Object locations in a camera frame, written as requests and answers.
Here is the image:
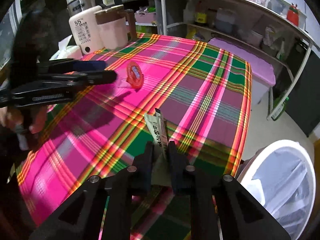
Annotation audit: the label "green plastic bottle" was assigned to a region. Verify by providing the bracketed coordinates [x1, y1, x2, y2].
[271, 92, 288, 120]

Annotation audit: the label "pink green plaid tablecloth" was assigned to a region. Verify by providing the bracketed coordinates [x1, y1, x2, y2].
[16, 32, 252, 240]

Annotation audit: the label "person's left hand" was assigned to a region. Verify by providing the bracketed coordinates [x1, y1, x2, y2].
[0, 105, 48, 134]

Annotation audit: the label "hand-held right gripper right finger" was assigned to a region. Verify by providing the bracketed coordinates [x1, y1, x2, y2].
[167, 141, 292, 240]

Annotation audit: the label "clear plastic bottle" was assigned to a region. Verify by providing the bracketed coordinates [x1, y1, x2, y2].
[117, 61, 144, 90]

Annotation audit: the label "white plastic jug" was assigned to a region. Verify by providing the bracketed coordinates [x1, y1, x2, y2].
[183, 0, 198, 25]

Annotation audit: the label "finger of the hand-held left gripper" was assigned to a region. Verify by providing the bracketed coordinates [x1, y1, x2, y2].
[37, 58, 106, 74]
[37, 70, 117, 87]

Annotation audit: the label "pink jug brown lid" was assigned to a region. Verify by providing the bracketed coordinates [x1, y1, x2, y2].
[95, 4, 137, 50]

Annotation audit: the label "clear plastic bin liner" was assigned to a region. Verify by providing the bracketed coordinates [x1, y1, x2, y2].
[250, 152, 313, 233]

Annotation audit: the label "pink lidded storage box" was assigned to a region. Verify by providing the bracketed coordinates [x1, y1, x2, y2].
[207, 37, 276, 105]

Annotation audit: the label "white round trash bin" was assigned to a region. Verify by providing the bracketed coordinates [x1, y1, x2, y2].
[236, 140, 316, 240]

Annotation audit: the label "large dark liquid jug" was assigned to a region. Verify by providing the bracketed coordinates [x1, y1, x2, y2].
[215, 7, 237, 33]

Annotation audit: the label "beige printed sachet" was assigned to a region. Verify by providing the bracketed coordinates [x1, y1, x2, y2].
[144, 108, 168, 160]

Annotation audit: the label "clear plastic food tub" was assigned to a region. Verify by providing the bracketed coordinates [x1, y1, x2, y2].
[244, 30, 263, 47]

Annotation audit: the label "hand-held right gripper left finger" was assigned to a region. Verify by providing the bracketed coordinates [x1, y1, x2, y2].
[29, 141, 155, 240]

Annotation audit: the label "bottle with yellow label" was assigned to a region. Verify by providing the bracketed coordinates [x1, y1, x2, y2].
[194, 4, 208, 27]

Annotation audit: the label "white tissue pack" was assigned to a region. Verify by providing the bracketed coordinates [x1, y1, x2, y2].
[49, 35, 83, 61]

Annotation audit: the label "clear lidded plastic container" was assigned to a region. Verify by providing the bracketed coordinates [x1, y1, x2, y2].
[266, 0, 307, 27]

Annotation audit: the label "crumpled shelf plastic bags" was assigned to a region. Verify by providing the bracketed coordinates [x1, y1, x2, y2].
[262, 26, 283, 53]

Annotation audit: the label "red thermos bottle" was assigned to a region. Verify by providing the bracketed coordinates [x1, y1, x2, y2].
[287, 2, 300, 23]

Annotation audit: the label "white insulated water dispenser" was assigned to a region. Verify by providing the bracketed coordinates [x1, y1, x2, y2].
[69, 5, 105, 55]

